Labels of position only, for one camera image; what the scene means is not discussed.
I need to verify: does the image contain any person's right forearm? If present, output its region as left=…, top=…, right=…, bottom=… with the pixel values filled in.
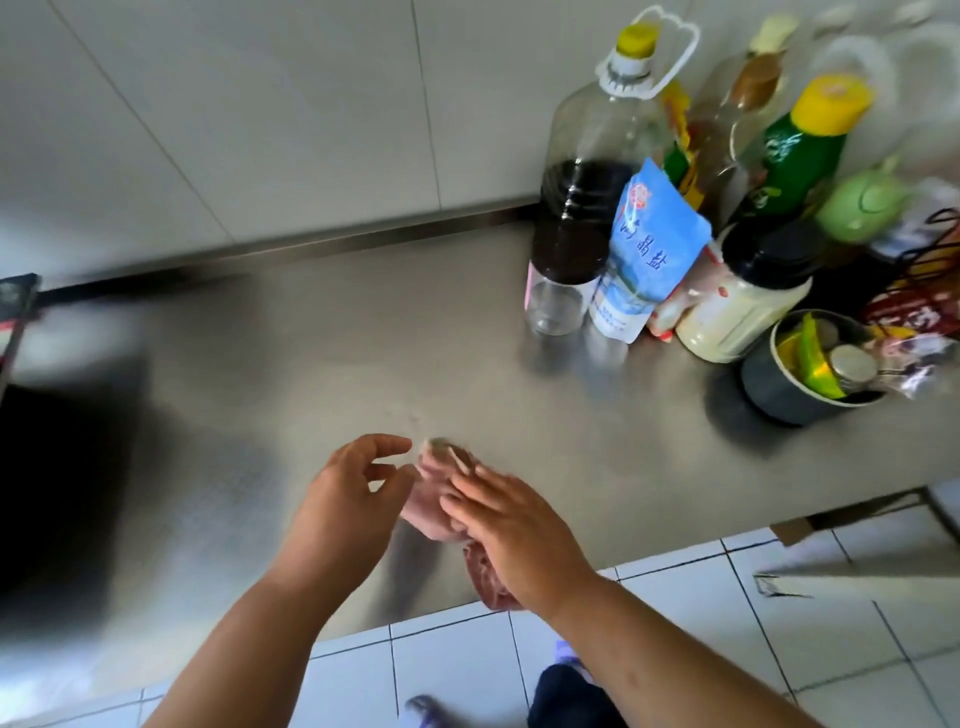
left=536, top=573, right=826, bottom=728

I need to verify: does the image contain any person's left forearm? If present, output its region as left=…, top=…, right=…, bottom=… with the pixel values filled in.
left=142, top=562, right=363, bottom=728

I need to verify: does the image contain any dark grey bowl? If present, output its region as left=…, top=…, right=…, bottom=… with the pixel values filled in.
left=741, top=309, right=891, bottom=427

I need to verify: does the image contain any green bottle with yellow cap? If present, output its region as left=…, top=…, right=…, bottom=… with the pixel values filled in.
left=731, top=73, right=876, bottom=226

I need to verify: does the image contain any pink seasoning packet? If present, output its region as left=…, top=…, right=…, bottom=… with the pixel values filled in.
left=648, top=247, right=726, bottom=343

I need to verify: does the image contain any yellow green sachet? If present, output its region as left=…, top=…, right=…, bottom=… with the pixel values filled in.
left=776, top=313, right=849, bottom=402

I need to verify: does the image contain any white plastic packet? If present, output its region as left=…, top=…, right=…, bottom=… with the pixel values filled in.
left=873, top=176, right=960, bottom=260

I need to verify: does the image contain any red snack packet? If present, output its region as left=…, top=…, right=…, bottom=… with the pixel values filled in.
left=862, top=288, right=960, bottom=339

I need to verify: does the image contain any brown sauce glass bottle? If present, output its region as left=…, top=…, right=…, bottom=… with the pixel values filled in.
left=686, top=15, right=800, bottom=234

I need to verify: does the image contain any blue white salt bag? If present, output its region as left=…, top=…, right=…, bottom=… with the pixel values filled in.
left=587, top=157, right=714, bottom=346

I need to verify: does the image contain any person's dark trouser leg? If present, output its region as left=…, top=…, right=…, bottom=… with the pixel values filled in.
left=527, top=663, right=628, bottom=728

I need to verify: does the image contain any person's left hand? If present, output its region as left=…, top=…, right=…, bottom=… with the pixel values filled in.
left=287, top=433, right=419, bottom=595

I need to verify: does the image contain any purple slipper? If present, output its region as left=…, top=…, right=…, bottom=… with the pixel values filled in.
left=401, top=693, right=453, bottom=728
left=553, top=637, right=595, bottom=685

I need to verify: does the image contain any large clear oil bottle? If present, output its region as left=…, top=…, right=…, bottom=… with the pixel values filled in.
left=523, top=6, right=702, bottom=339

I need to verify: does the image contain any person's right hand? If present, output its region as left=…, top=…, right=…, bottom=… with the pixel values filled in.
left=438, top=461, right=601, bottom=618

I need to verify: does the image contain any clear plastic bag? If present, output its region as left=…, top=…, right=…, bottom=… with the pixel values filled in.
left=862, top=333, right=958, bottom=399

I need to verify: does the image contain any raw pink meat piece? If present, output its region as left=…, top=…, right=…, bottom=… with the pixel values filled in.
left=399, top=438, right=526, bottom=612

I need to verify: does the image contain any brown cardboard box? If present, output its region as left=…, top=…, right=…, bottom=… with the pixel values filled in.
left=753, top=487, right=960, bottom=601

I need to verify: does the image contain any black wire rack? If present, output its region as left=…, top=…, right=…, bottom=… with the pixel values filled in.
left=870, top=208, right=960, bottom=316

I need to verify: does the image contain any cream jar with black lid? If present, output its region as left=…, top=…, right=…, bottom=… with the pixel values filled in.
left=675, top=217, right=826, bottom=365

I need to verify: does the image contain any small round tin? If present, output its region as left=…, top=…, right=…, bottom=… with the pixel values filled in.
left=828, top=343, right=879, bottom=393

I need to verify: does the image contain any yellow green seasoning packet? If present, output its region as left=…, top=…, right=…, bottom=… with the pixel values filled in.
left=660, top=78, right=708, bottom=211

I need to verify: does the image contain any green ceramic teapot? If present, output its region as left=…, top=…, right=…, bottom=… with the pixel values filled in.
left=813, top=156, right=916, bottom=246

